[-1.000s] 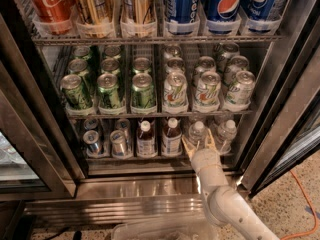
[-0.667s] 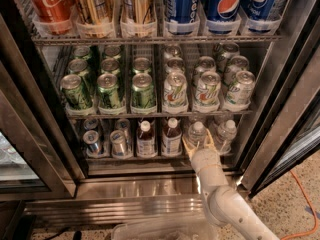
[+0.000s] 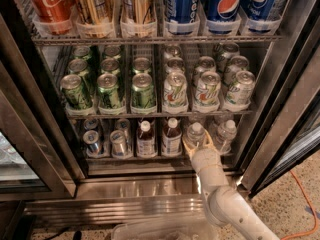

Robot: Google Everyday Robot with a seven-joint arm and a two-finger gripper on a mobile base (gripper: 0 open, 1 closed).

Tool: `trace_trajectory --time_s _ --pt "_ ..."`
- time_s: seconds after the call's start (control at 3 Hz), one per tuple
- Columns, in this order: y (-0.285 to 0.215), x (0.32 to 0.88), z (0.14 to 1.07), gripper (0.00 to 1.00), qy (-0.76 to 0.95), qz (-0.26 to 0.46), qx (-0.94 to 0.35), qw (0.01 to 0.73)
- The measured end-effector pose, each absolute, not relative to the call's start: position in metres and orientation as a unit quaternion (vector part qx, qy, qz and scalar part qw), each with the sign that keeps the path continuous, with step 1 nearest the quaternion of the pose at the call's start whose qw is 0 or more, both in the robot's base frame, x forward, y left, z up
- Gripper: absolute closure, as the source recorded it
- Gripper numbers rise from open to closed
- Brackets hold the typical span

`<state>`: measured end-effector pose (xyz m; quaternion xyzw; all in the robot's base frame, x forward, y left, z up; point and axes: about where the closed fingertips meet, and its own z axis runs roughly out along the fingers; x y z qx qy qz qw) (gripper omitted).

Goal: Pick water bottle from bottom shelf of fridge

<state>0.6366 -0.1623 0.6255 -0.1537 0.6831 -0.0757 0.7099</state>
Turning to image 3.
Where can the red Coca-Cola can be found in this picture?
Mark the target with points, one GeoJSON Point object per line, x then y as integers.
{"type": "Point", "coordinates": [55, 14]}

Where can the green can second row left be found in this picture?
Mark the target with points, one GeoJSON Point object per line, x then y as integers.
{"type": "Point", "coordinates": [81, 68]}

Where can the white can second row middle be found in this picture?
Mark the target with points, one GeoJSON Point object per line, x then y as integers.
{"type": "Point", "coordinates": [205, 63]}

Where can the white diet can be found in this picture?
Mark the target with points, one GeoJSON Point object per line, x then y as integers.
{"type": "Point", "coordinates": [175, 93]}
{"type": "Point", "coordinates": [239, 91]}
{"type": "Point", "coordinates": [206, 97]}

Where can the wire shelf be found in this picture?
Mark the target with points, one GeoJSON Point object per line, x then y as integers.
{"type": "Point", "coordinates": [158, 115]}
{"type": "Point", "coordinates": [67, 41]}

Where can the white diet can front left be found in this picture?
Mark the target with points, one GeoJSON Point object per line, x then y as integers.
{"type": "Point", "coordinates": [175, 93]}

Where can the green can front right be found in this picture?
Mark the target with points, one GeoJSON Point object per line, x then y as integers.
{"type": "Point", "coordinates": [142, 91]}

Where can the white can second row left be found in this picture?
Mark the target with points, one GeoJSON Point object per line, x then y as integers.
{"type": "Point", "coordinates": [174, 64]}

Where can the green can front middle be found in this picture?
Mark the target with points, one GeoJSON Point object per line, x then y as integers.
{"type": "Point", "coordinates": [110, 97]}

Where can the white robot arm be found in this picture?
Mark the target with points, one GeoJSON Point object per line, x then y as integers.
{"type": "Point", "coordinates": [222, 203]}

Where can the blue Pepsi can middle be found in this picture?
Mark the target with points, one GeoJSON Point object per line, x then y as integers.
{"type": "Point", "coordinates": [222, 16]}

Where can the green can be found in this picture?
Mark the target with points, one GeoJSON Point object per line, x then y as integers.
{"type": "Point", "coordinates": [142, 91]}
{"type": "Point", "coordinates": [76, 93]}
{"type": "Point", "coordinates": [110, 97]}

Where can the white can second row right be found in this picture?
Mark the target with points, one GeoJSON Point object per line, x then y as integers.
{"type": "Point", "coordinates": [235, 64]}

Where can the silver can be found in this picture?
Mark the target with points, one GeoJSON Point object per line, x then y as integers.
{"type": "Point", "coordinates": [120, 148]}
{"type": "Point", "coordinates": [93, 143]}

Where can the blue Pepsi can right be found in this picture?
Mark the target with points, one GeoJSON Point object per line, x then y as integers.
{"type": "Point", "coordinates": [263, 11]}

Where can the clear water bottle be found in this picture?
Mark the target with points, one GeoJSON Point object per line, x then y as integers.
{"type": "Point", "coordinates": [195, 135]}
{"type": "Point", "coordinates": [224, 135]}

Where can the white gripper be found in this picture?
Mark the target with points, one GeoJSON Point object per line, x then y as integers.
{"type": "Point", "coordinates": [204, 158]}

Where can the wire shelf middle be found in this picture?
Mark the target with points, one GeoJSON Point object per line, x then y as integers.
{"type": "Point", "coordinates": [158, 115]}

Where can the white can second row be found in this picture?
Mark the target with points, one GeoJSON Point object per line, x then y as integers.
{"type": "Point", "coordinates": [205, 63]}
{"type": "Point", "coordinates": [174, 64]}
{"type": "Point", "coordinates": [235, 64]}

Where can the fridge glass door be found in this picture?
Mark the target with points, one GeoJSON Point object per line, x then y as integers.
{"type": "Point", "coordinates": [19, 125]}
{"type": "Point", "coordinates": [284, 131]}

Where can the gold can right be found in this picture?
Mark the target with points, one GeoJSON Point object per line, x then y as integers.
{"type": "Point", "coordinates": [138, 15]}

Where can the wire shelf upper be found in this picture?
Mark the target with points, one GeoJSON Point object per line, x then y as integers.
{"type": "Point", "coordinates": [67, 41]}

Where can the white diet can front right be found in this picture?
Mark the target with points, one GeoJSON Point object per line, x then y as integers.
{"type": "Point", "coordinates": [239, 91]}

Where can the clear plastic bin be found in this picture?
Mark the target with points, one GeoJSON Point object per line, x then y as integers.
{"type": "Point", "coordinates": [167, 228]}

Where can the green can second row middle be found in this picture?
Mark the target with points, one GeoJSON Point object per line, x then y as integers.
{"type": "Point", "coordinates": [110, 65]}

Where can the green can second row right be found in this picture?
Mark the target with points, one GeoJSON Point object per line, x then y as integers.
{"type": "Point", "coordinates": [141, 65]}

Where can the green can second row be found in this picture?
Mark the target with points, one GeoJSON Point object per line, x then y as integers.
{"type": "Point", "coordinates": [110, 65]}
{"type": "Point", "coordinates": [81, 68]}
{"type": "Point", "coordinates": [141, 65]}

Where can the silver can bottom left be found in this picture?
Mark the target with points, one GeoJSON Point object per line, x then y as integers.
{"type": "Point", "coordinates": [93, 143]}

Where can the silver can bottom right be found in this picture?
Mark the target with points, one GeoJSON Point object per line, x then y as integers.
{"type": "Point", "coordinates": [120, 148]}

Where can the fridge glass door right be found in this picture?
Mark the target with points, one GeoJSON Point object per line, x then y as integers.
{"type": "Point", "coordinates": [284, 131]}

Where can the brown tea bottle right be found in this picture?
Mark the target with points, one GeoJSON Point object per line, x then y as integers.
{"type": "Point", "coordinates": [171, 138]}

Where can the gold can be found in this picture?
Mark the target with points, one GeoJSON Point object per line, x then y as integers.
{"type": "Point", "coordinates": [138, 15]}
{"type": "Point", "coordinates": [94, 17]}

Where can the green can front left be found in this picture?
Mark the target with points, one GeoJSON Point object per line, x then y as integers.
{"type": "Point", "coordinates": [76, 93]}

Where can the blue Pepsi can left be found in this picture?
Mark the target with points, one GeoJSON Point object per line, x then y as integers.
{"type": "Point", "coordinates": [180, 15]}

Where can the brown tea bottle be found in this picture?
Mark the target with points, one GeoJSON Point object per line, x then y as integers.
{"type": "Point", "coordinates": [171, 138]}
{"type": "Point", "coordinates": [145, 140]}

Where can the white diet can front middle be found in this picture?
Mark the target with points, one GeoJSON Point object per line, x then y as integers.
{"type": "Point", "coordinates": [206, 97]}

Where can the fridge glass door left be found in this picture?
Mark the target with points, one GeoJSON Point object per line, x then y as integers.
{"type": "Point", "coordinates": [19, 125]}

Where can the brown tea bottle left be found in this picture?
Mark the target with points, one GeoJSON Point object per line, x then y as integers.
{"type": "Point", "coordinates": [145, 140]}

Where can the blue pepsi can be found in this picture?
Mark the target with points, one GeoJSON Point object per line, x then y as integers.
{"type": "Point", "coordinates": [263, 11]}
{"type": "Point", "coordinates": [180, 15]}
{"type": "Point", "coordinates": [222, 16]}

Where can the gold can left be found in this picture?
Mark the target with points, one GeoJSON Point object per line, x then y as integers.
{"type": "Point", "coordinates": [94, 17]}

